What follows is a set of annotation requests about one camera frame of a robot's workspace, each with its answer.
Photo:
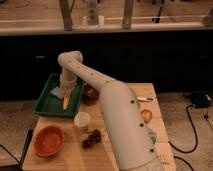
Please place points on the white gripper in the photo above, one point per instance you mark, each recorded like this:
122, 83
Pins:
67, 86

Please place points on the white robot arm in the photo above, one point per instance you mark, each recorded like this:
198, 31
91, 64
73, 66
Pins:
132, 145

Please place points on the green plastic tray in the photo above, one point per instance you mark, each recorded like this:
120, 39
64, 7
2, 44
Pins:
49, 105

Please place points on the grey blue sponge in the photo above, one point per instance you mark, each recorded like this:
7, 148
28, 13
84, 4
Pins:
57, 92

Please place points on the dark red bowl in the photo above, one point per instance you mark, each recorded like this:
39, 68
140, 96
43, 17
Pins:
90, 93

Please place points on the white plastic cup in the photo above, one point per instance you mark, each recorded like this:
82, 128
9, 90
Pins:
82, 120

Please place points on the orange bowl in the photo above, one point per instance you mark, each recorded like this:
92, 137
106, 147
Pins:
48, 141

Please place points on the dark grape bunch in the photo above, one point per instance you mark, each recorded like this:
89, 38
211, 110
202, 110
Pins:
94, 137

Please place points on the black white marker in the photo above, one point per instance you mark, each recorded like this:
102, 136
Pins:
144, 99

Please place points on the red yellow apple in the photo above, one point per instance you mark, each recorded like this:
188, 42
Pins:
147, 115

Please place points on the green white packet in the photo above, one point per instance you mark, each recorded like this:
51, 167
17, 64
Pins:
153, 135

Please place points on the black power adapter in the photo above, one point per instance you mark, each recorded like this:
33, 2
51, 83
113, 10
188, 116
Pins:
200, 99

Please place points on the left wooden post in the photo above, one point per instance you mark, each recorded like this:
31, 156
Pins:
65, 11

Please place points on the wooden post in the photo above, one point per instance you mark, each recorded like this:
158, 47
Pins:
65, 11
127, 14

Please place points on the right wooden post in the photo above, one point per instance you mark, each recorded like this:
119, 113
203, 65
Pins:
127, 14

